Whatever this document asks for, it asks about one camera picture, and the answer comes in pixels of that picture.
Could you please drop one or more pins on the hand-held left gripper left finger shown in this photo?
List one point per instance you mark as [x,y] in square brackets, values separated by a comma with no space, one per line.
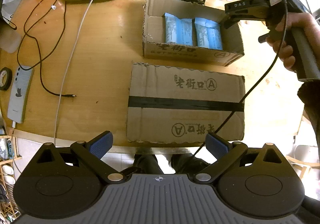
[101,145]

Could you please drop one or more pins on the white slipper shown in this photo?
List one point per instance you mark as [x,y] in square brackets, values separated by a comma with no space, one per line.
[8,179]
[8,169]

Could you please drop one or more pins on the wooden desktop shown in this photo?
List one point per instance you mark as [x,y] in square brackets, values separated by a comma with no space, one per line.
[100,76]

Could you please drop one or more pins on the frosted bottle black lid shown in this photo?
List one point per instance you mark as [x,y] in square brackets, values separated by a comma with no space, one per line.
[10,38]

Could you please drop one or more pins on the blue packet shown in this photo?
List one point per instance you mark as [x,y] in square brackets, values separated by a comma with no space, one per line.
[208,36]
[178,30]

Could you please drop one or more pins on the taped flat cardboard box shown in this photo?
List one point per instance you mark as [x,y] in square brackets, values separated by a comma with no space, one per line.
[162,83]

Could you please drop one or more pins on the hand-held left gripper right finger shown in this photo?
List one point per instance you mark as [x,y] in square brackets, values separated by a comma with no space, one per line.
[217,145]

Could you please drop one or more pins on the person's left leg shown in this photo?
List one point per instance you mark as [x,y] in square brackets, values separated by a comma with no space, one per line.
[147,164]

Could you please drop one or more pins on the person's right hand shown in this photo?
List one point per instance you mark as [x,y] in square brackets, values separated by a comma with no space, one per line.
[282,48]

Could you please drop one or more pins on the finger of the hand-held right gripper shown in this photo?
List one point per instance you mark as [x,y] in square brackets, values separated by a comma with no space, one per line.
[228,21]

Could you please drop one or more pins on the black tape roll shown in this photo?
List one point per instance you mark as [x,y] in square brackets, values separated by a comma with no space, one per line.
[10,76]

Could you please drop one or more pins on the person's right leg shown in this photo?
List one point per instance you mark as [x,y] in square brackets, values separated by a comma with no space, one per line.
[187,165]

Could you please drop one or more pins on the person's right forearm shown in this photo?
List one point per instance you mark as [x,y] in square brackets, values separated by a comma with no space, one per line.
[312,104]

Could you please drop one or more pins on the light blue smartphone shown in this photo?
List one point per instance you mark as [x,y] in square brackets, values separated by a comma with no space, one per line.
[18,96]

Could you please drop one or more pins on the person's leg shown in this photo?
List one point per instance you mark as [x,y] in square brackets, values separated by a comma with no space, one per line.
[187,165]
[147,164]

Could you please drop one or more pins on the wooden shoe rack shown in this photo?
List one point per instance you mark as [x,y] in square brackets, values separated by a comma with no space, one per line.
[15,146]

